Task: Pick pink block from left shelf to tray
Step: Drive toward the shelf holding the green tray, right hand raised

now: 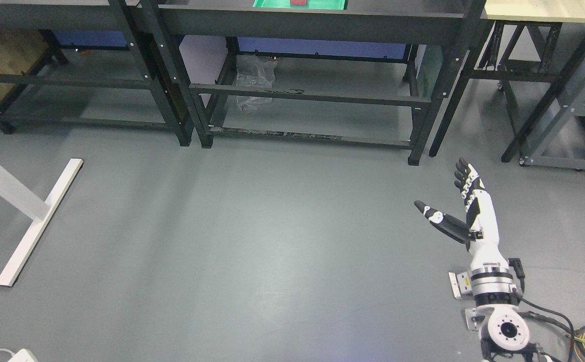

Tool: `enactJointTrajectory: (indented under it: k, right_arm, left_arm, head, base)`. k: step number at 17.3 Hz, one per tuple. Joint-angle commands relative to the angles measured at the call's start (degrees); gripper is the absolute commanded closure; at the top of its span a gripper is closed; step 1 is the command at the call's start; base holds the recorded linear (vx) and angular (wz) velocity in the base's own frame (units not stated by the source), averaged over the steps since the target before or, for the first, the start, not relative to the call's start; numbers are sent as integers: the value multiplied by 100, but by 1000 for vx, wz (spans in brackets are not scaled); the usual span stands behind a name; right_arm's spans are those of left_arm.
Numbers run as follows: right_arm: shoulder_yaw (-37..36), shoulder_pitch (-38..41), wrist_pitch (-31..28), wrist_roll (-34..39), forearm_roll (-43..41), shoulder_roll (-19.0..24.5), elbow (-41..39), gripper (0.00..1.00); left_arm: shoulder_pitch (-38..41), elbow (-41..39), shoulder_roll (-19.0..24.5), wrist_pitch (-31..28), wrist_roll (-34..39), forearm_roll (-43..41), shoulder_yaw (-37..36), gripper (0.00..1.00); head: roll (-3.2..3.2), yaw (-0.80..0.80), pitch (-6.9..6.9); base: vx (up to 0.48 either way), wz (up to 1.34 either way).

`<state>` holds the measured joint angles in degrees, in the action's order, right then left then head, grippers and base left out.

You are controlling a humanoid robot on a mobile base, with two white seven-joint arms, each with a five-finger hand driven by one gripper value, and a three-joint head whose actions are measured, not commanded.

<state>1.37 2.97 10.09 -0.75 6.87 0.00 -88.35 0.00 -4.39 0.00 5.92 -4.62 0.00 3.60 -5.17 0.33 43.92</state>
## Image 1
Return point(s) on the white power strip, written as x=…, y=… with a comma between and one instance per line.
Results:
x=23, y=355

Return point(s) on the black metal shelf rack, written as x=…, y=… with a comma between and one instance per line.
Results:
x=404, y=54

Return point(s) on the black left shelf rack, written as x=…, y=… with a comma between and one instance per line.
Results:
x=85, y=63

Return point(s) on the white table leg stand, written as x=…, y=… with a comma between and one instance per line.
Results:
x=38, y=210

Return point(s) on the green plastic tray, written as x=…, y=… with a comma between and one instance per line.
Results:
x=310, y=4

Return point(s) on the wooden top side table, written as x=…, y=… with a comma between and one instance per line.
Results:
x=489, y=57

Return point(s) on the clear plastic bag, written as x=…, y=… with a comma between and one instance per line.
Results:
x=254, y=71

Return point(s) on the grey wheeled cart frame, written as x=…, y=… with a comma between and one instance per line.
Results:
x=558, y=140

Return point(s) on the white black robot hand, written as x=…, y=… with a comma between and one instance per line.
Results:
x=479, y=231

